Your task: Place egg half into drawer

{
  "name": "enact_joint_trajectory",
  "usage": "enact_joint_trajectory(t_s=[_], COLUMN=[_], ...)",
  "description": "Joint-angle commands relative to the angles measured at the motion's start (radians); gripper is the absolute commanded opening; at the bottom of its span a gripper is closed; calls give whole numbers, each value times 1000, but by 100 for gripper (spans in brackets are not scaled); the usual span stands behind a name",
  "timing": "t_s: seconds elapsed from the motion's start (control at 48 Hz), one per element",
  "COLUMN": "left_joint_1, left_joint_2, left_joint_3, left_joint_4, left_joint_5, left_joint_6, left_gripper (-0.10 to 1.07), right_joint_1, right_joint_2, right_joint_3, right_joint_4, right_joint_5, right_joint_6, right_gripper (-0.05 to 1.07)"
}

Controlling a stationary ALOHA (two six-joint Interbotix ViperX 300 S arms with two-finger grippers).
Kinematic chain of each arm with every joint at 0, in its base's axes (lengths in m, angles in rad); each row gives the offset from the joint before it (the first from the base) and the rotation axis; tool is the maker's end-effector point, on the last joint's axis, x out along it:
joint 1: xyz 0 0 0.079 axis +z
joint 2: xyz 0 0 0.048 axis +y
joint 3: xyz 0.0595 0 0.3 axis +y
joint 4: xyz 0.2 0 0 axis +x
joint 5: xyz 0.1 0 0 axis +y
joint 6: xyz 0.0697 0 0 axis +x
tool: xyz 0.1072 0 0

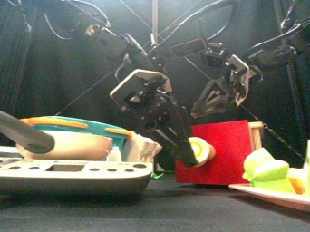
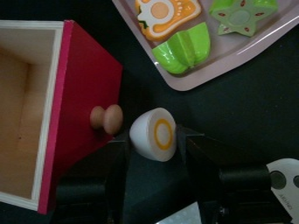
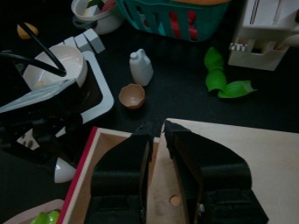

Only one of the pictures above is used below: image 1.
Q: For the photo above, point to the vertical metal frame pole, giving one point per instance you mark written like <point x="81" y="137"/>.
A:
<point x="156" y="21"/>

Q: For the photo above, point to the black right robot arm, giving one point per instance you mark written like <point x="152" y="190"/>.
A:
<point x="279" y="54"/>

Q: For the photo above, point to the wooden drawer cabinet frame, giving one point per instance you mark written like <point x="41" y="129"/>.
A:
<point x="257" y="136"/>

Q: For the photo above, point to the small green toy piece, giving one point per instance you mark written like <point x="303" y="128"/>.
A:
<point x="157" y="175"/>

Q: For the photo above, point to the orange toy food piece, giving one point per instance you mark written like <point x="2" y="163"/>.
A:
<point x="300" y="181"/>

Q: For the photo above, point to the white plate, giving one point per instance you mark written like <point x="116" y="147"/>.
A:
<point x="275" y="196"/>

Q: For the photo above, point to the white crumpled cloth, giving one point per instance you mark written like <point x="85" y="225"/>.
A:
<point x="141" y="148"/>

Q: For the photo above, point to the red box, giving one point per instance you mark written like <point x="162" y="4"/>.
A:
<point x="227" y="154"/>

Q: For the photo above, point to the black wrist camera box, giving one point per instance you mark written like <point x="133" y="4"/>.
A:
<point x="189" y="47"/>

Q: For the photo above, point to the light green toy vegetable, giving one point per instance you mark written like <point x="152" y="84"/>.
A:
<point x="269" y="172"/>

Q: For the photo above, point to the toy egg half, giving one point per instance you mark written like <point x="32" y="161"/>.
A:
<point x="201" y="150"/>

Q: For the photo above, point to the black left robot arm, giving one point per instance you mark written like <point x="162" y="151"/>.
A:
<point x="109" y="42"/>

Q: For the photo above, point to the white bowl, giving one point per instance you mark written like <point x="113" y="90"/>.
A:
<point x="77" y="146"/>

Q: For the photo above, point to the grey toy tray with holes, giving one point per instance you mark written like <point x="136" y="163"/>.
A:
<point x="69" y="178"/>

